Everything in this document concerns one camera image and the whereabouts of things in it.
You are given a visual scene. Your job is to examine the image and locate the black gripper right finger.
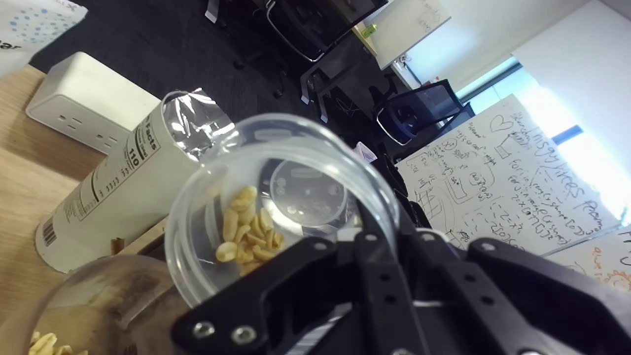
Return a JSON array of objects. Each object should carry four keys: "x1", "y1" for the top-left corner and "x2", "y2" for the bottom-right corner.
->
[{"x1": 400, "y1": 226, "x2": 631, "y2": 355}]

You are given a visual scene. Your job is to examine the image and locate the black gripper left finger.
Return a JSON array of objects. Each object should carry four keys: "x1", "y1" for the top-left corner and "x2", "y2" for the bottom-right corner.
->
[{"x1": 169, "y1": 224, "x2": 424, "y2": 355}]

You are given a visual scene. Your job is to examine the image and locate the peanuts pile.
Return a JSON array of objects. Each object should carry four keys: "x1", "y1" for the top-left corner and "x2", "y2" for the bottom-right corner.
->
[
  {"x1": 25, "y1": 329, "x2": 89, "y2": 355},
  {"x1": 215, "y1": 185, "x2": 288, "y2": 276}
]

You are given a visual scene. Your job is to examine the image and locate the clear plastic bowl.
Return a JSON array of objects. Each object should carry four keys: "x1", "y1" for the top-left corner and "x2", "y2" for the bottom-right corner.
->
[{"x1": 163, "y1": 112, "x2": 402, "y2": 311}]

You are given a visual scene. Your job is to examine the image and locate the whiteboard with smiley drawing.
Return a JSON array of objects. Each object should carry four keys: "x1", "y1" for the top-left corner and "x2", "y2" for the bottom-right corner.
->
[{"x1": 544, "y1": 224, "x2": 631, "y2": 295}]

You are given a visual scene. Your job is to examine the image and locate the whiteboard with dense writing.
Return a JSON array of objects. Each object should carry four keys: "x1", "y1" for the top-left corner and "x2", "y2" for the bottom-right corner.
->
[{"x1": 392, "y1": 92, "x2": 623, "y2": 260}]

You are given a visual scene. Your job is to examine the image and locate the black mesh office chair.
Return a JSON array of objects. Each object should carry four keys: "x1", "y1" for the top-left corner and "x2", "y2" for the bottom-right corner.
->
[
  {"x1": 374, "y1": 76, "x2": 477, "y2": 147},
  {"x1": 264, "y1": 0, "x2": 390, "y2": 65}
]

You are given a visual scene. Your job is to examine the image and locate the white power strip box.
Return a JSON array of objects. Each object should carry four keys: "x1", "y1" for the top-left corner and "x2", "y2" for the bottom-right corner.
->
[{"x1": 23, "y1": 49, "x2": 163, "y2": 157}]

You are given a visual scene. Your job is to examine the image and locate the wooden office desk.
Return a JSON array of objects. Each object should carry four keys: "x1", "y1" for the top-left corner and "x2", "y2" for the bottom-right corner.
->
[{"x1": 357, "y1": 0, "x2": 455, "y2": 71}]

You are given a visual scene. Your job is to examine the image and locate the white printed snack bag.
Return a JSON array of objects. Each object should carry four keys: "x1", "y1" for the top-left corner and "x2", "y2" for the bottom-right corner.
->
[{"x1": 0, "y1": 0, "x2": 91, "y2": 78}]

